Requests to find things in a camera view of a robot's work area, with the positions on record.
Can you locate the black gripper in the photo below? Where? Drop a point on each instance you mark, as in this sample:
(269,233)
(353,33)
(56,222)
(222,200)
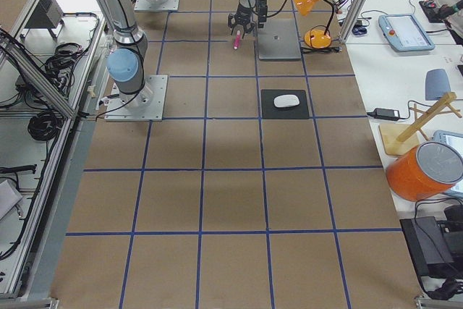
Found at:
(244,9)

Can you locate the pink pen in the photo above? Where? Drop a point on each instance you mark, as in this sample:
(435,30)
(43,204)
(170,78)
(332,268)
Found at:
(237,40)

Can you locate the white computer mouse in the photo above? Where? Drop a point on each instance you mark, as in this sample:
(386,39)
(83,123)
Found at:
(286,101)

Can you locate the silver laptop notebook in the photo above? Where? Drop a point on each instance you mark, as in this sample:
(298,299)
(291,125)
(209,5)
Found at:
(278,41)

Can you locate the black mousepad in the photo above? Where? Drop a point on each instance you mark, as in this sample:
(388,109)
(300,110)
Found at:
(269,111)

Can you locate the grey mouse pad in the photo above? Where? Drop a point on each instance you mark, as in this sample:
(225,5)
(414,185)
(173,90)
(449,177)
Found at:
(436,84)

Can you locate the orange desk lamp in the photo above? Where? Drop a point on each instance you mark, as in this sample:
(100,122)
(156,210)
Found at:
(317,36)

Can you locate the teach pendant tablet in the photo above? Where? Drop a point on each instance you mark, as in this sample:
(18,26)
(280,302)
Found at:
(404,33)

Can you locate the black power adapter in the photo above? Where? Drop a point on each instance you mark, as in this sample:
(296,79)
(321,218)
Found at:
(386,114)

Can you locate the wooden stand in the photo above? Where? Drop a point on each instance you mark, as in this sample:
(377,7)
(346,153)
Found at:
(397,138)

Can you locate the orange cylindrical container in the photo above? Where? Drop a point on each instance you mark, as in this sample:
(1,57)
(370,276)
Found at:
(426,170)

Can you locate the black monitor box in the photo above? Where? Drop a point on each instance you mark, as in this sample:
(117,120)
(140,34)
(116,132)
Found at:
(428,250)

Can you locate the aluminium frame post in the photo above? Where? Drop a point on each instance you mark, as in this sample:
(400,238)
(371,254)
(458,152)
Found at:
(356,1)

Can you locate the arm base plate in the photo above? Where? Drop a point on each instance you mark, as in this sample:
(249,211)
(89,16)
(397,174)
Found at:
(156,5)
(148,105)

